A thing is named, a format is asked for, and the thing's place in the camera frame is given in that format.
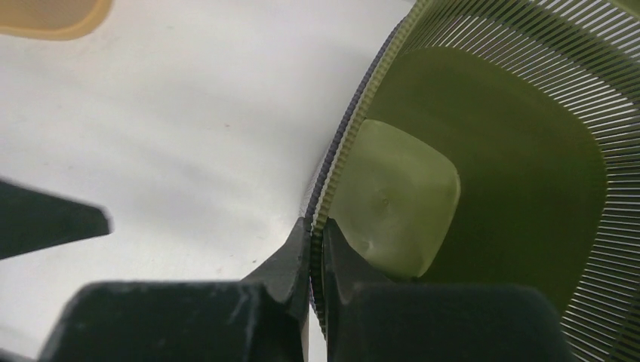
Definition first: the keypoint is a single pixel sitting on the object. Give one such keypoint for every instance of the yellow plastic basket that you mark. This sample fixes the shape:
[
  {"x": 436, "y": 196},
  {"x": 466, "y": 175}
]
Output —
[{"x": 53, "y": 20}]

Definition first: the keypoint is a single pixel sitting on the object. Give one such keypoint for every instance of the green plastic basket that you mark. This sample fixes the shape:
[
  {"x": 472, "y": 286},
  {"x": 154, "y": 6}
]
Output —
[{"x": 498, "y": 143}]

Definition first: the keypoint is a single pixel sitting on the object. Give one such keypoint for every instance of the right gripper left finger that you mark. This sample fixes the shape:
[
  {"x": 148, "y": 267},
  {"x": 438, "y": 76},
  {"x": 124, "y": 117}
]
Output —
[{"x": 262, "y": 317}]

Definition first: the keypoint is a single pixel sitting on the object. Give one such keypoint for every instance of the grey plastic basket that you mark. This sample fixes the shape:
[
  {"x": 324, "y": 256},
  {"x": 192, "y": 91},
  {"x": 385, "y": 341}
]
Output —
[{"x": 314, "y": 196}]

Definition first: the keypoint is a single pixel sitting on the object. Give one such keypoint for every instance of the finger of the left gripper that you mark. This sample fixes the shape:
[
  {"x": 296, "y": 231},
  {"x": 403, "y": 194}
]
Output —
[{"x": 32, "y": 220}]

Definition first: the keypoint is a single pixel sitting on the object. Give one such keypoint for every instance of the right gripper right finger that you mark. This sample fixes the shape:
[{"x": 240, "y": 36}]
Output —
[{"x": 371, "y": 318}]

